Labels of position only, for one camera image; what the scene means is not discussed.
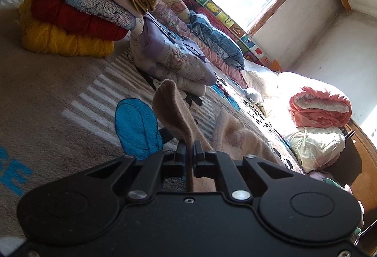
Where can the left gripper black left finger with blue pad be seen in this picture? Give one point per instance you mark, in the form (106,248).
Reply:
(151,173)

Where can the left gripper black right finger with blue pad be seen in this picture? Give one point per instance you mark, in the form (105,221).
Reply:
(219,167)

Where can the beige fleece sweater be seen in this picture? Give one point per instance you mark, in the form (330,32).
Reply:
(227,133)

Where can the folded lavender floral clothes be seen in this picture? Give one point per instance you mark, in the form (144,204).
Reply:
(162,55)

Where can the stack of clothes by headboard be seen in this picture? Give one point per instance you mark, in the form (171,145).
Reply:
(342,193)

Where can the cream yellow pillow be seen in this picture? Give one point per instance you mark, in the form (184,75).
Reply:
(316,148)

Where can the small white plush toy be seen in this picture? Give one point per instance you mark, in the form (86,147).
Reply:
(253,95)

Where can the orange pink rolled blanket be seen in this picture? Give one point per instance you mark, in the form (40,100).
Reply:
(320,107)

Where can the white duvet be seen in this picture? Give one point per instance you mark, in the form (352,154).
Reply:
(276,89)

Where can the wooden headboard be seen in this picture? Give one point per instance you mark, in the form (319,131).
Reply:
(356,167)

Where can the folded blue quilt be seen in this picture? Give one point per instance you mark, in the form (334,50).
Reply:
(218,41)

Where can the Mickey Mouse bed blanket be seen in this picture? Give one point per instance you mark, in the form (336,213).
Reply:
(58,114)

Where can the pink floral rolled bedding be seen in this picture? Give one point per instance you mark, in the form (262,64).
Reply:
(175,15)

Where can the colourful alphabet play mat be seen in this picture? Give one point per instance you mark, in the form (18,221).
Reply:
(219,19)

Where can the folded yellow knit garment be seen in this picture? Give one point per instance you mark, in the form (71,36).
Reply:
(46,38)

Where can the folded red garment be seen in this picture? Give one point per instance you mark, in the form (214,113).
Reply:
(64,16)

